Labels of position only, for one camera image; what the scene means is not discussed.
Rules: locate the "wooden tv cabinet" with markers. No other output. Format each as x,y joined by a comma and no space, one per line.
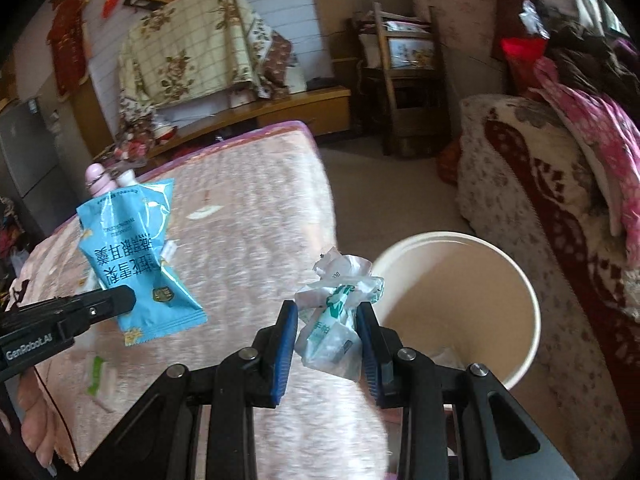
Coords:
323,111

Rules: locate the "red hanging ornament left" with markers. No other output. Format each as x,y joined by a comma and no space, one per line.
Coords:
66,40

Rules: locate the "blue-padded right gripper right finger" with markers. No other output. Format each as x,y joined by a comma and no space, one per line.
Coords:
455,423

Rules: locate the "blue snack bag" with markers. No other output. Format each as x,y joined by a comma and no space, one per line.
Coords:
123,234

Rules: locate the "pink quilted table cover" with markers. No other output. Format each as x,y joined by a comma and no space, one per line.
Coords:
250,217

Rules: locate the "grey refrigerator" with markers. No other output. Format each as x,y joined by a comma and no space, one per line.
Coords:
31,173

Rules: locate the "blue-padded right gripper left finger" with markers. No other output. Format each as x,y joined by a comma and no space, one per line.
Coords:
158,437

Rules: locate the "cream trash bucket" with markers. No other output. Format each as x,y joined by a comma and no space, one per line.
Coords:
455,294

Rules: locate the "artificial flower bunch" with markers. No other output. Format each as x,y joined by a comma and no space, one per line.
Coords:
135,139

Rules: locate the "floral cloth covered television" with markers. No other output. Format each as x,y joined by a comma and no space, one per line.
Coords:
194,48

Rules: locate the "floral covered sofa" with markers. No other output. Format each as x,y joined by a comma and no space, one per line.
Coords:
525,185

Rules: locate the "wooden chair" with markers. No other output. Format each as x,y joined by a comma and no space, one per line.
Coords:
402,82

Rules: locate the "white pill bottle pink label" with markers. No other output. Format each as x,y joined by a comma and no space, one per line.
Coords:
127,178

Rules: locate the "pink floral blanket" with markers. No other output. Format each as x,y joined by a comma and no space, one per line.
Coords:
602,122

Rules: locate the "small wrapper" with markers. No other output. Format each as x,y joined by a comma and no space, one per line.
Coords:
328,341

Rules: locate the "person's left hand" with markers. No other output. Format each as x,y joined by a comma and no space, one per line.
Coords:
37,418

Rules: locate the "pink thermos bottle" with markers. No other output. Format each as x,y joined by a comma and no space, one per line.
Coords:
99,180

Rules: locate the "dark clothes pile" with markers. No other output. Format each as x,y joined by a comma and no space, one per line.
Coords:
588,63

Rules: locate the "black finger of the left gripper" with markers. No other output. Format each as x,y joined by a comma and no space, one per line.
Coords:
79,313

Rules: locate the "floral covered tall appliance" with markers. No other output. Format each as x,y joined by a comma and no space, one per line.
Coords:
466,28

